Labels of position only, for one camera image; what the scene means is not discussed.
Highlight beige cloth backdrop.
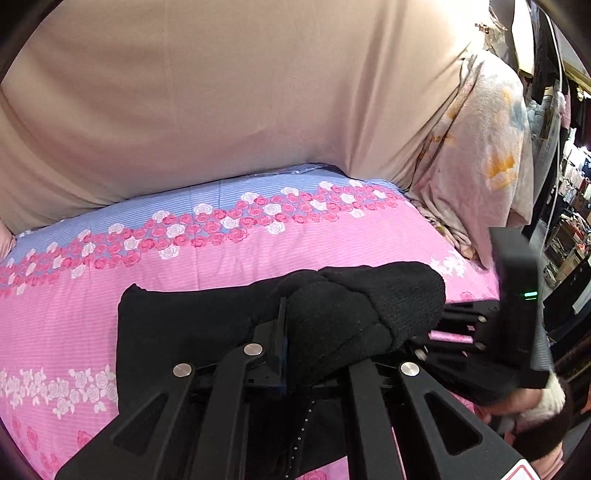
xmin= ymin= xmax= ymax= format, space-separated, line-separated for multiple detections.
xmin=0 ymin=0 xmax=491 ymax=234

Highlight pale floral blanket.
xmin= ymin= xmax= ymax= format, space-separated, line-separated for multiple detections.
xmin=409 ymin=48 xmax=537 ymax=274

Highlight hanging clothes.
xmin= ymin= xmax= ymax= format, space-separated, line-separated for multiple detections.
xmin=526 ymin=0 xmax=591 ymax=162

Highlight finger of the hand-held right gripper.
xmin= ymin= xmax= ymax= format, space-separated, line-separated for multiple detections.
xmin=441 ymin=300 xmax=502 ymax=337
xmin=405 ymin=338 xmax=491 ymax=370

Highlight black pants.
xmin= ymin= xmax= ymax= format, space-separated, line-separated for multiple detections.
xmin=115 ymin=261 xmax=447 ymax=480

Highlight cluttered shelf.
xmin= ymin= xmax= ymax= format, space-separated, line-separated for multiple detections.
xmin=544 ymin=148 xmax=591 ymax=289

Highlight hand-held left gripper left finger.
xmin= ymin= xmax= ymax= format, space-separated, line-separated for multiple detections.
xmin=54 ymin=298 xmax=291 ymax=480

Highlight person's right hand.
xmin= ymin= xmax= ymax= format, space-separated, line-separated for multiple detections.
xmin=480 ymin=388 xmax=546 ymax=432

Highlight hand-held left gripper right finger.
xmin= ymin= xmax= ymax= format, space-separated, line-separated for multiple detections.
xmin=346 ymin=356 xmax=527 ymax=480

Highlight white cable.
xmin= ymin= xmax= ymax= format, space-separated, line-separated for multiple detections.
xmin=549 ymin=44 xmax=568 ymax=224

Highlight pink rose print bedsheet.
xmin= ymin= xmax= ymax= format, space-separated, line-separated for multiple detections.
xmin=0 ymin=164 xmax=522 ymax=480

